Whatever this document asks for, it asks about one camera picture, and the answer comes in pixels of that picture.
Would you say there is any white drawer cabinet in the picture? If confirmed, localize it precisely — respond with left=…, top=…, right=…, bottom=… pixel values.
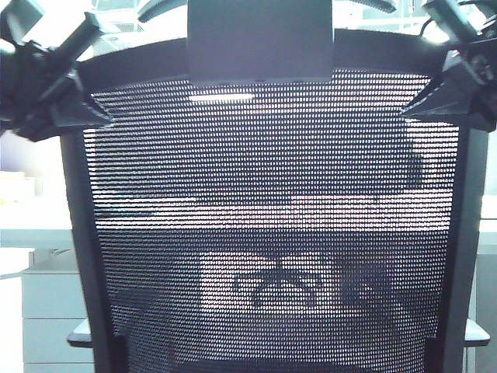
left=21, top=270, right=96, bottom=373

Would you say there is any black mesh office chair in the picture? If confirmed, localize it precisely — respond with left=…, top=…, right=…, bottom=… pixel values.
left=60, top=0, right=491, bottom=373

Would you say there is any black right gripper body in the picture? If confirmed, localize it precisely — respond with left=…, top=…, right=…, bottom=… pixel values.
left=444, top=37, right=497, bottom=132

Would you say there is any small black box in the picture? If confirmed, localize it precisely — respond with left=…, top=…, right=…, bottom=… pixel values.
left=407, top=154, right=425, bottom=184

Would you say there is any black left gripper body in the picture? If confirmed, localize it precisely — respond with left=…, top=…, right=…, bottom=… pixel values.
left=0, top=38, right=85, bottom=142

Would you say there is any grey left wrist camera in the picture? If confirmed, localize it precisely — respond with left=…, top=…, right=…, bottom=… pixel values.
left=0, top=0, right=47, bottom=40

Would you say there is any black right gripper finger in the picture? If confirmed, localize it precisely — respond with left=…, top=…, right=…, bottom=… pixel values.
left=423, top=0, right=477, bottom=40
left=401, top=69, right=473, bottom=118

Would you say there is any black swivel chair behind desk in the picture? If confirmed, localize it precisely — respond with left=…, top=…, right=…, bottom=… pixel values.
left=232, top=252, right=331, bottom=308

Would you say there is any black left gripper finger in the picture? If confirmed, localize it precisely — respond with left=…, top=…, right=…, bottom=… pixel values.
left=49, top=82, right=115, bottom=128
left=57, top=11, right=104, bottom=64

